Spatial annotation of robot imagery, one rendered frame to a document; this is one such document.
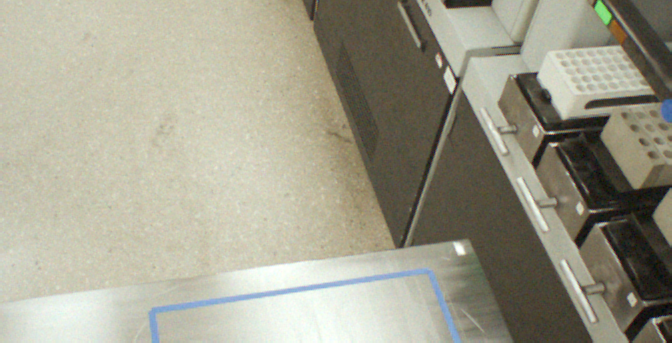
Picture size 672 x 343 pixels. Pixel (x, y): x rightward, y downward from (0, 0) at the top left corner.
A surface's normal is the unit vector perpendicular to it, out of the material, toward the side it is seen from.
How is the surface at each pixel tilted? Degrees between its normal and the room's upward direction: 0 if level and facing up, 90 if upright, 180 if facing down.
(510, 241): 90
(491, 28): 0
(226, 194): 0
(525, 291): 90
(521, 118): 90
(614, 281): 90
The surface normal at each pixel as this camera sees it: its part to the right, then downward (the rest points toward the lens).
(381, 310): 0.14, -0.68
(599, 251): -0.96, 0.10
